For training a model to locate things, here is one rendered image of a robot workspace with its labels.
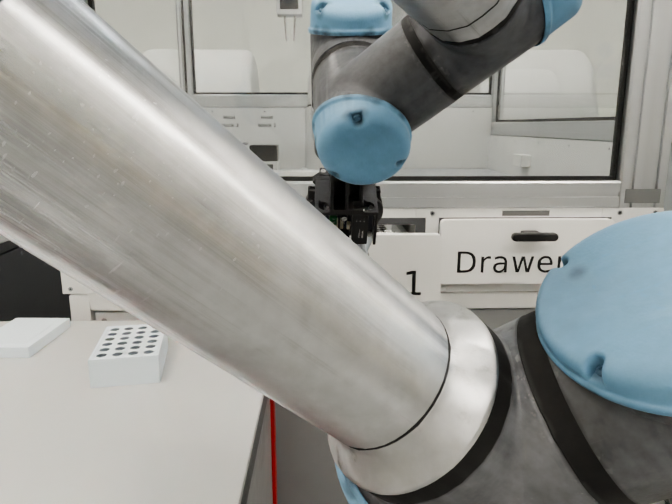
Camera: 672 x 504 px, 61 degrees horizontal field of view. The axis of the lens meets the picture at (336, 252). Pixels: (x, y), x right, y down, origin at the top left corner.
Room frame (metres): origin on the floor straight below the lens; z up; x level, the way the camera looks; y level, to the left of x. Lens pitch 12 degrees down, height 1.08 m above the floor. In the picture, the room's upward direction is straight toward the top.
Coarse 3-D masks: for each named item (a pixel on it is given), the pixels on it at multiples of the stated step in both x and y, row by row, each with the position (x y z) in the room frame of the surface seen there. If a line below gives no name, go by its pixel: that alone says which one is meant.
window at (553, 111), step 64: (128, 0) 0.96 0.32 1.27; (192, 0) 0.96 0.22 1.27; (256, 0) 0.96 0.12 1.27; (192, 64) 0.96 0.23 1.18; (256, 64) 0.96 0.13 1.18; (512, 64) 0.97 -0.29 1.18; (576, 64) 0.97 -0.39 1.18; (256, 128) 0.96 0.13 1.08; (448, 128) 0.97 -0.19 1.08; (512, 128) 0.97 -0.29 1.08; (576, 128) 0.97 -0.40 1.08
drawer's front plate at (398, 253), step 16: (384, 240) 0.80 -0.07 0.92; (400, 240) 0.80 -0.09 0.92; (416, 240) 0.80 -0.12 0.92; (432, 240) 0.80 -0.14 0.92; (384, 256) 0.80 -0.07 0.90; (400, 256) 0.80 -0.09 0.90; (416, 256) 0.80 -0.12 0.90; (432, 256) 0.80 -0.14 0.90; (400, 272) 0.80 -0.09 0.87; (416, 272) 0.80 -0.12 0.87; (432, 272) 0.80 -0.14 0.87; (416, 288) 0.80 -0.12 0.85; (432, 288) 0.80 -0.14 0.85
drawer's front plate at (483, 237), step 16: (448, 224) 0.93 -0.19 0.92; (464, 224) 0.93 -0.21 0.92; (480, 224) 0.93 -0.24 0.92; (496, 224) 0.94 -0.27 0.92; (512, 224) 0.94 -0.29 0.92; (528, 224) 0.94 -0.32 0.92; (544, 224) 0.94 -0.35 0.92; (560, 224) 0.94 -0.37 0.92; (576, 224) 0.94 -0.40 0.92; (592, 224) 0.94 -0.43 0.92; (608, 224) 0.94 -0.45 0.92; (448, 240) 0.93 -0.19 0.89; (464, 240) 0.93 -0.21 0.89; (480, 240) 0.94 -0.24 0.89; (496, 240) 0.94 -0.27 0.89; (512, 240) 0.94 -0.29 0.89; (560, 240) 0.94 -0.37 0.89; (576, 240) 0.94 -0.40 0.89; (448, 256) 0.93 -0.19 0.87; (464, 256) 0.93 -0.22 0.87; (480, 256) 0.93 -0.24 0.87; (496, 256) 0.94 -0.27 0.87; (528, 256) 0.94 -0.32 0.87; (448, 272) 0.93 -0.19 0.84; (480, 272) 0.94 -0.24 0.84; (512, 272) 0.94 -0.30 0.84; (528, 272) 0.94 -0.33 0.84
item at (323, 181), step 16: (320, 176) 0.68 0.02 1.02; (320, 192) 0.65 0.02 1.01; (336, 192) 0.64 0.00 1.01; (352, 192) 0.64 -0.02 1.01; (368, 192) 0.65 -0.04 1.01; (320, 208) 0.65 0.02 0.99; (336, 208) 0.62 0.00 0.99; (352, 208) 0.62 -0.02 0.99; (368, 208) 0.64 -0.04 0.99; (336, 224) 0.64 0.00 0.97; (352, 224) 0.64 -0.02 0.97; (368, 224) 0.66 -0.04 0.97; (352, 240) 0.65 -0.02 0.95
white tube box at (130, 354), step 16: (112, 336) 0.74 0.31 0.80; (128, 336) 0.74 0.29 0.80; (144, 336) 0.74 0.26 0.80; (160, 336) 0.74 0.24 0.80; (96, 352) 0.69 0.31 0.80; (112, 352) 0.69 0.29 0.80; (128, 352) 0.69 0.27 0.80; (144, 352) 0.69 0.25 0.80; (160, 352) 0.70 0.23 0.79; (96, 368) 0.66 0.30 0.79; (112, 368) 0.67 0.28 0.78; (128, 368) 0.67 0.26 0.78; (144, 368) 0.67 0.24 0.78; (160, 368) 0.69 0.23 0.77; (96, 384) 0.66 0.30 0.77; (112, 384) 0.67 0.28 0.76; (128, 384) 0.67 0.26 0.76
